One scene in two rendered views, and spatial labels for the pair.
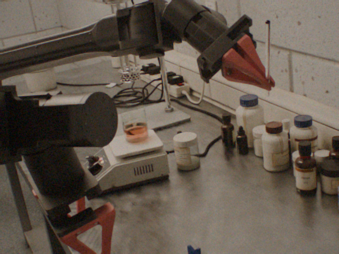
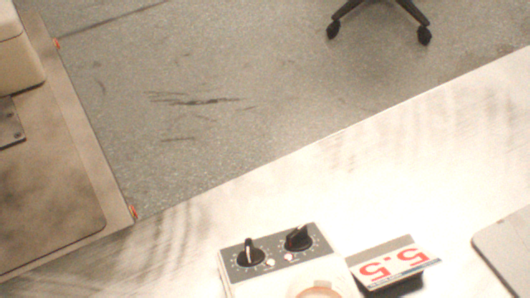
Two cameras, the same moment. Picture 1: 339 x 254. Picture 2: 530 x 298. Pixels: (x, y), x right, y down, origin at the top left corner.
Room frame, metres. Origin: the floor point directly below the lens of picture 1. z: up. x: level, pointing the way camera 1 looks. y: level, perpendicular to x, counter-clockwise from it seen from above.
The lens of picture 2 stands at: (1.19, -0.11, 1.38)
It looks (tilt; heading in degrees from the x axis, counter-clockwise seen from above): 53 degrees down; 87
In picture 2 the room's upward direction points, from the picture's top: 3 degrees counter-clockwise
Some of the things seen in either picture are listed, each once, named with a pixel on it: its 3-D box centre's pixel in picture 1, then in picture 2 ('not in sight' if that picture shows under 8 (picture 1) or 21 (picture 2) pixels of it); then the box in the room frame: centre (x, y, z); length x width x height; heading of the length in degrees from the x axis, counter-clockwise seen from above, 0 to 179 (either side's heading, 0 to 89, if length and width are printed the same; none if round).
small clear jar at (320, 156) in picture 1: (323, 161); not in sight; (1.12, -0.33, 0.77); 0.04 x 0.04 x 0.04
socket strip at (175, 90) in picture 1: (159, 79); not in sight; (1.98, 0.02, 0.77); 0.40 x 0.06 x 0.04; 23
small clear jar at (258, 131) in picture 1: (265, 141); not in sight; (1.25, -0.23, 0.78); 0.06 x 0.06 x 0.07
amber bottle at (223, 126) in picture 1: (228, 129); not in sight; (1.33, -0.15, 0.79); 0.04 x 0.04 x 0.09
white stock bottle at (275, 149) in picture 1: (275, 145); not in sight; (1.17, -0.24, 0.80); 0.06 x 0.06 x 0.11
